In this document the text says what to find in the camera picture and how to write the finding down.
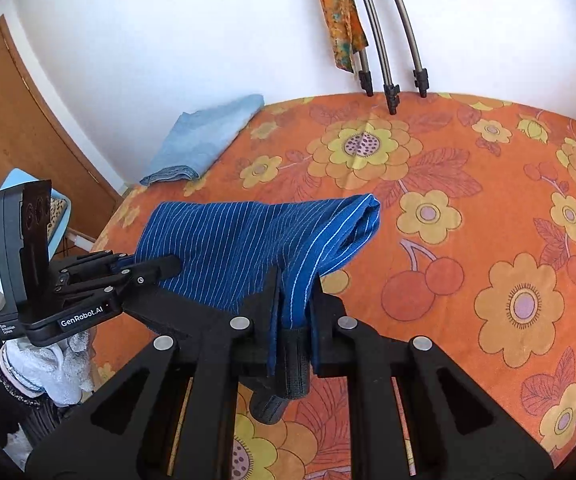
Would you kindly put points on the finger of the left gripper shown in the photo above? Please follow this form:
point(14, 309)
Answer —
point(149, 272)

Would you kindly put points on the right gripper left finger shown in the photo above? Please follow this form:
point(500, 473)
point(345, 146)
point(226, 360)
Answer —
point(170, 412)

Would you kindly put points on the left hand white glove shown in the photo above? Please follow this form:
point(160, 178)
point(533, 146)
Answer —
point(62, 371)

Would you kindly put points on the light blue chair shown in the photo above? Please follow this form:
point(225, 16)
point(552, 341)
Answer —
point(17, 177)

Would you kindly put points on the wooden door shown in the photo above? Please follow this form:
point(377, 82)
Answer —
point(32, 139)

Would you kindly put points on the orange floral bed cover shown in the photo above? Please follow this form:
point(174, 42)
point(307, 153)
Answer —
point(477, 242)

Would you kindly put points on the orange floral scarf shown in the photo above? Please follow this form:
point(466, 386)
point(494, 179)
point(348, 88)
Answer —
point(347, 36)

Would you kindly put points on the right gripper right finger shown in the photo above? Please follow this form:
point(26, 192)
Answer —
point(414, 413)

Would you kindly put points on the metal camera tripod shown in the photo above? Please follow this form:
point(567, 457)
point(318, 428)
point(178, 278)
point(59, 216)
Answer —
point(420, 73)

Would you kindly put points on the blue striped shorts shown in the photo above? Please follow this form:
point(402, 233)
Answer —
point(227, 251)

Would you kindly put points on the leopard print cushion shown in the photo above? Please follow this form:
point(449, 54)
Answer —
point(57, 208)

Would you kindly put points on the folded light blue jeans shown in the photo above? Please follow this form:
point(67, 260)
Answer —
point(198, 139)

